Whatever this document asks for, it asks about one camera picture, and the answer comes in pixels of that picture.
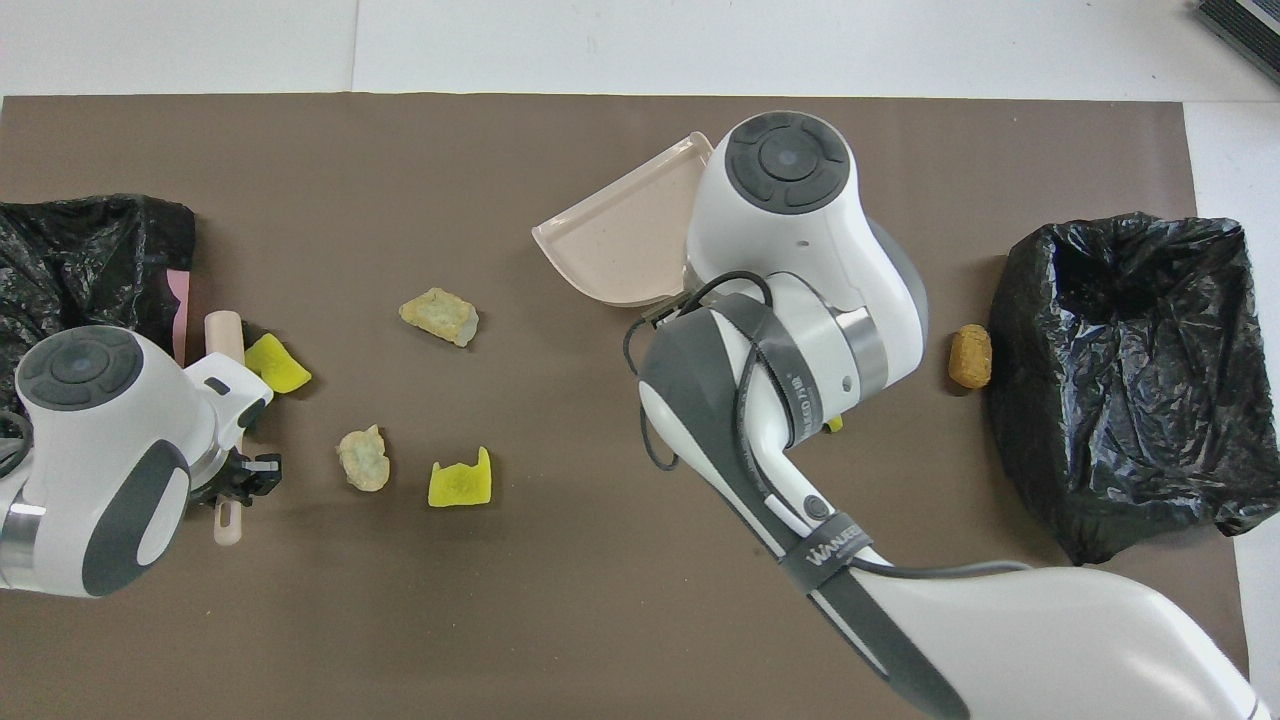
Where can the beige plastic dustpan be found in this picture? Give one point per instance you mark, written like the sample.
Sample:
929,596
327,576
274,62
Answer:
620,230

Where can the cream orange ridged foam piece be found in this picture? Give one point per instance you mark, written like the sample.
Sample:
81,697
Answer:
364,460

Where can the beige foam chunk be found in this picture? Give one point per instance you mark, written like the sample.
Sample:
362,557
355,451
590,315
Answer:
437,315

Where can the grey ridged device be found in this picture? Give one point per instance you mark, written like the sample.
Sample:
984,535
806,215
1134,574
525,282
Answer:
1245,25

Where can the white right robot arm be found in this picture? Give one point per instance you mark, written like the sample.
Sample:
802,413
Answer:
1000,640

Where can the notched yellow sponge piece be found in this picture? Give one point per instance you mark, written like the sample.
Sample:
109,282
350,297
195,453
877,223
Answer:
460,488

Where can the brown cork like piece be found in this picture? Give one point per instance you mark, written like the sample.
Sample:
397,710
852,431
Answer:
970,356

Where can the black trash bag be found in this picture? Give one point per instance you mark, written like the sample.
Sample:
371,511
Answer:
1120,400
90,260

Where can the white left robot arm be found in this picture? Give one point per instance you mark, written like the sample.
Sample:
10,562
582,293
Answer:
100,470

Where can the left black trash bag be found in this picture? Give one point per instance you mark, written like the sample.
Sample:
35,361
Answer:
90,260

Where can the right black trash bag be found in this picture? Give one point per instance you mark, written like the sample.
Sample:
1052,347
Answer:
1120,400

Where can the smooth yellow sponge piece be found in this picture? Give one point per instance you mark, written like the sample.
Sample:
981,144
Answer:
275,365

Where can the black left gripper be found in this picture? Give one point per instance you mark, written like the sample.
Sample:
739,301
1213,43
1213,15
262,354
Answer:
235,475

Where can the brown paper table mat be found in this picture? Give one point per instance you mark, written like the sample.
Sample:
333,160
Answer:
560,600

